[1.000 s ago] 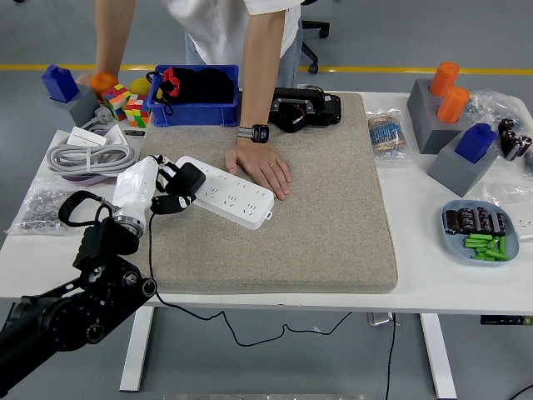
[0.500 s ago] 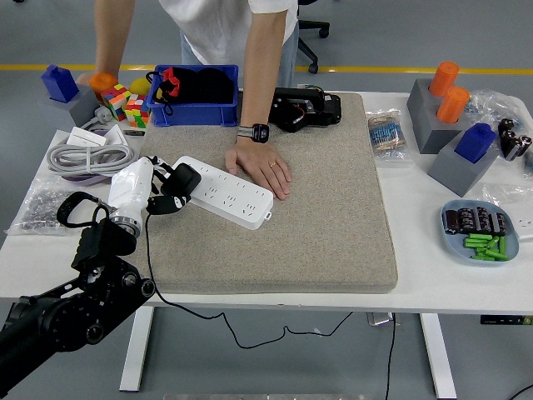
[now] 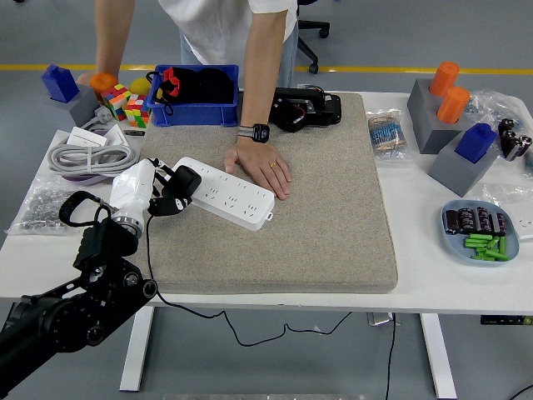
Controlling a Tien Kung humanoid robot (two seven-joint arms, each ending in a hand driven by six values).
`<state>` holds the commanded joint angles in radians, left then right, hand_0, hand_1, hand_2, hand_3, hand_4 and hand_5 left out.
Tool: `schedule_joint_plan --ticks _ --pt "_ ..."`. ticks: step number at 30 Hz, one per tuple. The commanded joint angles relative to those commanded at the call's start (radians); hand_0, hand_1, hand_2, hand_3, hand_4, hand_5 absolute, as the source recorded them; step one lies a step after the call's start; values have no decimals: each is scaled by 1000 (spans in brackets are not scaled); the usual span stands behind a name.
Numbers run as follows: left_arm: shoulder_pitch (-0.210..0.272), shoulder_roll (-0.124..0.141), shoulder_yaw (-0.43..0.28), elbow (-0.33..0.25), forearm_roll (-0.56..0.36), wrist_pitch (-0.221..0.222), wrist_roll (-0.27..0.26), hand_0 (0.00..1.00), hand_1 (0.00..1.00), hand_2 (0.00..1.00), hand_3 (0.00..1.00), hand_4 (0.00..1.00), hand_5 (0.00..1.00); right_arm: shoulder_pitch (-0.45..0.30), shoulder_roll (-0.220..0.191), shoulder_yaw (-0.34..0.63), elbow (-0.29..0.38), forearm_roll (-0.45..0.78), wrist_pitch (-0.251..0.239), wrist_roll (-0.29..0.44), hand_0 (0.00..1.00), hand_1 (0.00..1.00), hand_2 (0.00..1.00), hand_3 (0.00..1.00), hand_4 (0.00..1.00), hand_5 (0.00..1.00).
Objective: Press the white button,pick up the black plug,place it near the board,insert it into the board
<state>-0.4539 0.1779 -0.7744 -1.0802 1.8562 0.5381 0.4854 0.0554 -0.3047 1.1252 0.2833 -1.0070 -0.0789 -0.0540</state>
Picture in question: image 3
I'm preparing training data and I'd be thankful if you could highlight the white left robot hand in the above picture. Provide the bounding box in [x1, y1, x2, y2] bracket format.
[109, 157, 193, 222]

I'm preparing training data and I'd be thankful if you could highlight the person's left hand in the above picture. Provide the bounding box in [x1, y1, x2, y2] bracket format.
[223, 140, 293, 202]

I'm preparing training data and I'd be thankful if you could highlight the white power strip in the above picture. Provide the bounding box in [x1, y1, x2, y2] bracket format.
[174, 156, 276, 232]

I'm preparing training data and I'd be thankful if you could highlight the black plug with cord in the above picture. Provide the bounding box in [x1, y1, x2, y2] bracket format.
[143, 165, 354, 348]

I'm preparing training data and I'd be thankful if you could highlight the orange ball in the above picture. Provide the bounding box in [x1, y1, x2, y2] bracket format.
[89, 71, 120, 99]

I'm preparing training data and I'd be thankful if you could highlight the blue plastic block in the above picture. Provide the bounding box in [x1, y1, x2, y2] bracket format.
[454, 122, 498, 164]
[41, 64, 81, 103]

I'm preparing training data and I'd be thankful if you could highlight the grey single-slot holder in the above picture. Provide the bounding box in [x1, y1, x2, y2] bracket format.
[37, 85, 101, 130]
[427, 131, 501, 198]

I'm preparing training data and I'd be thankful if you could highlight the black wrist watch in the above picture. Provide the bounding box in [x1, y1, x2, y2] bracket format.
[237, 123, 271, 144]

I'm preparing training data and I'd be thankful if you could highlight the colourful puzzle cube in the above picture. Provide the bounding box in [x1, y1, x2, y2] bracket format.
[123, 93, 152, 128]
[100, 82, 132, 122]

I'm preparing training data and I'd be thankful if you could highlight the yellow ball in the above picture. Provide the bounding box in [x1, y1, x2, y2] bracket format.
[128, 77, 152, 97]

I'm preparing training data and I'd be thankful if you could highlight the white card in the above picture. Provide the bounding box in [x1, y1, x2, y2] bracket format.
[93, 124, 128, 147]

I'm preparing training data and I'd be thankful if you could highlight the white flat box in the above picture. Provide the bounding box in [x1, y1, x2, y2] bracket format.
[66, 126, 110, 148]

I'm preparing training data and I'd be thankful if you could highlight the grey-brown mat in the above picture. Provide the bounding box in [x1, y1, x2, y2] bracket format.
[110, 92, 399, 295]

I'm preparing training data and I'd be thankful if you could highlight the blue plastic bin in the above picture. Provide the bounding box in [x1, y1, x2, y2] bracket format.
[148, 63, 241, 128]

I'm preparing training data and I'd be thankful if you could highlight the black mechanical device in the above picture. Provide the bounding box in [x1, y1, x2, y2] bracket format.
[268, 86, 343, 134]

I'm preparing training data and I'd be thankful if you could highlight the clear bag of screws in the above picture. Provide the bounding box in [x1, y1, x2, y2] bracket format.
[4, 177, 84, 237]

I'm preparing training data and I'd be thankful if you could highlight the black pouch with red trim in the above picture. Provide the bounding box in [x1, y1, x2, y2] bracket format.
[145, 65, 235, 117]

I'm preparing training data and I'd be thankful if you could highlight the black office chair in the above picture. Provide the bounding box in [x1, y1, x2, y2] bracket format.
[296, 0, 331, 75]

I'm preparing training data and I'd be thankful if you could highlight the clear bag of resistors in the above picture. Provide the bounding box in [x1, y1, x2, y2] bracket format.
[365, 108, 414, 163]

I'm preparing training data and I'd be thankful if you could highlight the person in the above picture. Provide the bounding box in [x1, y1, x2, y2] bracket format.
[157, 0, 301, 88]

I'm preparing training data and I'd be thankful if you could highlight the white table leg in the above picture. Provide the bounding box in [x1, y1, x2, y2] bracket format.
[119, 306, 155, 393]
[419, 312, 458, 400]

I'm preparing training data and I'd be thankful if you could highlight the grey two-slot holder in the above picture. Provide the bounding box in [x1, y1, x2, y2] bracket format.
[406, 77, 471, 155]

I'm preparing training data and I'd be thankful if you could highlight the orange cylinder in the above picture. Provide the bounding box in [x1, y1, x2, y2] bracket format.
[436, 86, 471, 124]
[428, 61, 461, 98]

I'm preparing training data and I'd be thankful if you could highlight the light blue plate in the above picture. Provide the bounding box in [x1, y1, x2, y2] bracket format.
[441, 199, 521, 268]

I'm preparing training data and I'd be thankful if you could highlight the clear bag of hardware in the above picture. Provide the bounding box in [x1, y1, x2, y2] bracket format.
[464, 89, 528, 130]

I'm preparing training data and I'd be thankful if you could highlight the clear plastic bag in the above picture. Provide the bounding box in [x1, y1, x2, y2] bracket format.
[482, 182, 533, 209]

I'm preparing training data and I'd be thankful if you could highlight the black table control panel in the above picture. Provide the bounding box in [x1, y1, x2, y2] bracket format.
[480, 315, 533, 327]

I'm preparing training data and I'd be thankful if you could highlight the grey coiled power cable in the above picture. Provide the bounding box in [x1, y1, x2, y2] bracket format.
[46, 106, 141, 178]

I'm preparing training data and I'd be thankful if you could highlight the grey metal bracket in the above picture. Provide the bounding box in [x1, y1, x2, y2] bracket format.
[366, 311, 401, 327]

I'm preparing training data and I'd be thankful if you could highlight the black hanging cable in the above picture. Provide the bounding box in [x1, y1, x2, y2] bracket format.
[383, 314, 397, 400]

